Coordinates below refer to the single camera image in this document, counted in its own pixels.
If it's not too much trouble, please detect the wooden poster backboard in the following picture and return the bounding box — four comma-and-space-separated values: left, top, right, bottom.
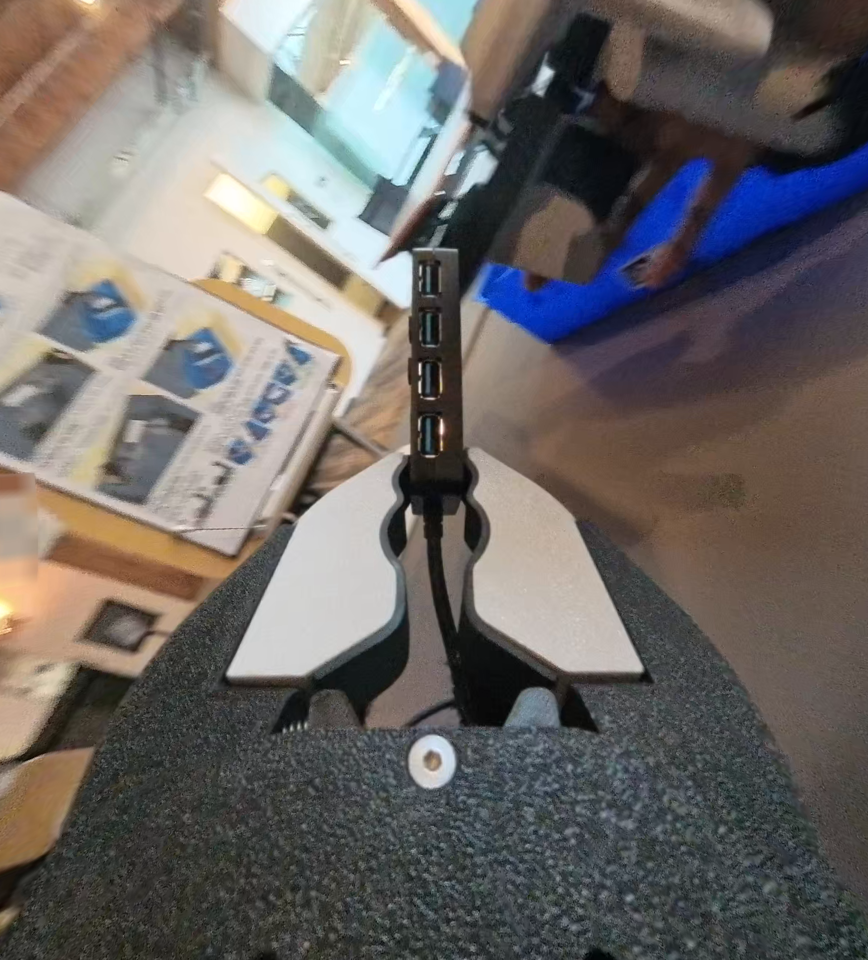
192, 277, 386, 421

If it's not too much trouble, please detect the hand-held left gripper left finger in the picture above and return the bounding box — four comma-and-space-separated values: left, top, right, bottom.
225, 448, 414, 725

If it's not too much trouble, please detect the blue plastic bin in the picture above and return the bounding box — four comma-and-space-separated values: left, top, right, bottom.
479, 123, 868, 346

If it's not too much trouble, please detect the instruction poster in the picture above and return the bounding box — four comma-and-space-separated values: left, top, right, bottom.
0, 189, 343, 558

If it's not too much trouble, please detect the wooden chair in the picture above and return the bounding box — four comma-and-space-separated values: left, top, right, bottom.
0, 748, 96, 895

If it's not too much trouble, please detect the black hub cable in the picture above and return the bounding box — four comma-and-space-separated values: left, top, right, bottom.
404, 513, 474, 727

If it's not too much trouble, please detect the black USB hub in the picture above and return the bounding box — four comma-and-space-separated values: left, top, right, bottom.
407, 247, 474, 519

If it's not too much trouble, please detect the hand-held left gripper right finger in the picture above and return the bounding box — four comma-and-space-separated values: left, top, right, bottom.
458, 447, 646, 725

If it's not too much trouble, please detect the grey cardboard box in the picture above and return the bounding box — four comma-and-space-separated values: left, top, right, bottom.
491, 183, 609, 285

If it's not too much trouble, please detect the black wall frame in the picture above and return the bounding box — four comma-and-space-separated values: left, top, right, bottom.
76, 598, 162, 655

